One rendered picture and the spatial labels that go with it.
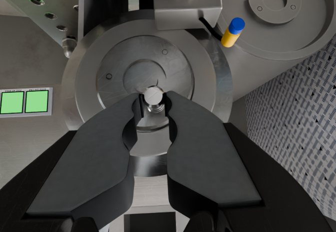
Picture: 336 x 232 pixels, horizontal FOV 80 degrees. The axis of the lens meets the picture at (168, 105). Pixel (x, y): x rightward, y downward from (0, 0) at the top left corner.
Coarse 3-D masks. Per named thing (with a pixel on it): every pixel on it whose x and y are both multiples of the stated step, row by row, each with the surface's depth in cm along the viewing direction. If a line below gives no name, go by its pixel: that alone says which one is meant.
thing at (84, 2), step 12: (84, 0) 19; (96, 0) 23; (108, 0) 28; (120, 0) 37; (84, 12) 19; (96, 12) 23; (108, 12) 28; (120, 12) 36; (84, 24) 19; (96, 24) 23
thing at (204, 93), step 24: (120, 24) 17; (144, 24) 17; (96, 48) 17; (192, 48) 17; (96, 72) 16; (192, 72) 16; (96, 96) 16; (192, 96) 16; (144, 144) 15; (168, 144) 15
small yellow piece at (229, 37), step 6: (234, 18) 12; (240, 18) 12; (204, 24) 15; (234, 24) 12; (240, 24) 12; (210, 30) 15; (228, 30) 12; (234, 30) 12; (240, 30) 12; (216, 36) 14; (228, 36) 13; (234, 36) 12; (222, 42) 14; (228, 42) 13
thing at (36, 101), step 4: (28, 92) 50; (32, 92) 50; (36, 92) 50; (40, 92) 50; (44, 92) 50; (28, 96) 50; (32, 96) 50; (36, 96) 50; (40, 96) 50; (44, 96) 50; (28, 100) 49; (32, 100) 49; (36, 100) 49; (40, 100) 49; (44, 100) 49; (28, 104) 49; (32, 104) 49; (36, 104) 49; (40, 104) 49; (44, 104) 49; (28, 108) 49; (32, 108) 49; (36, 108) 49; (40, 108) 49; (44, 108) 49
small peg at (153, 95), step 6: (144, 90) 12; (150, 90) 12; (156, 90) 12; (162, 90) 12; (144, 96) 12; (150, 96) 12; (156, 96) 12; (162, 96) 12; (144, 102) 12; (150, 102) 12; (156, 102) 12; (162, 102) 12; (150, 108) 13; (156, 108) 13; (162, 108) 14
